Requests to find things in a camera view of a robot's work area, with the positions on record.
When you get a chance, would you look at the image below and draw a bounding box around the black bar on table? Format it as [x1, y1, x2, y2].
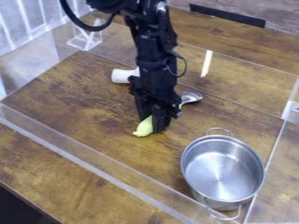
[190, 3, 268, 28]

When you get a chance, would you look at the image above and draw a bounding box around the clear acrylic triangle bracket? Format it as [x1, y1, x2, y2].
[67, 25, 103, 51]

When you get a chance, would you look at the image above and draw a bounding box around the stainless steel pot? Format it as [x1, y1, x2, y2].
[181, 127, 266, 221]

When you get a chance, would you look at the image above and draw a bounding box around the black cable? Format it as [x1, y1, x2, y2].
[59, 0, 118, 32]

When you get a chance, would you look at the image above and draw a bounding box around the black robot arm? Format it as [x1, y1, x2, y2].
[87, 0, 182, 133]

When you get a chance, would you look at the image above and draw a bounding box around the clear acrylic enclosure panel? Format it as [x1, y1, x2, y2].
[2, 25, 299, 224]

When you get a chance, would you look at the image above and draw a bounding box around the toy mushroom brown cap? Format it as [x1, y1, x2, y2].
[111, 68, 141, 84]

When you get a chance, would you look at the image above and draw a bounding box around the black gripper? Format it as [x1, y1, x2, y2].
[129, 33, 182, 133]

